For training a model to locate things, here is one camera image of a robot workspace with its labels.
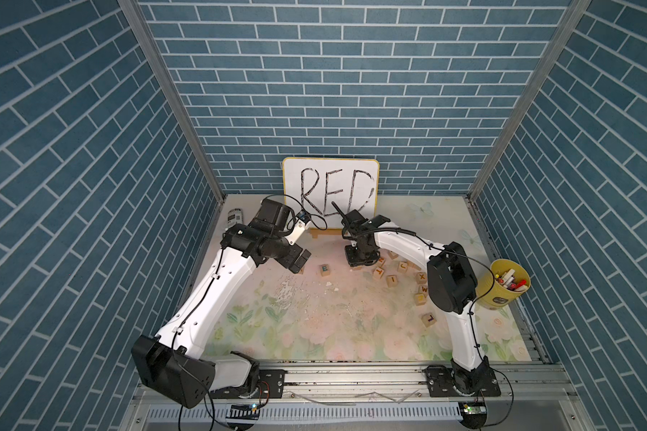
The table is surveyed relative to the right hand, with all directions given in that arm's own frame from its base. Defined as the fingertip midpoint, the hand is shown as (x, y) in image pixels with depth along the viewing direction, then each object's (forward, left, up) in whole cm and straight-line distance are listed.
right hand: (354, 264), depth 94 cm
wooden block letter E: (-2, +10, -2) cm, 11 cm away
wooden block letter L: (-17, -24, -1) cm, 30 cm away
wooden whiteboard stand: (+16, +17, -3) cm, 23 cm away
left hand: (-8, +16, +19) cm, 26 cm away
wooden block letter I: (-4, -13, -2) cm, 14 cm away
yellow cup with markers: (-5, -50, +6) cm, 50 cm away
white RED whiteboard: (+22, +17, +17) cm, 33 cm away
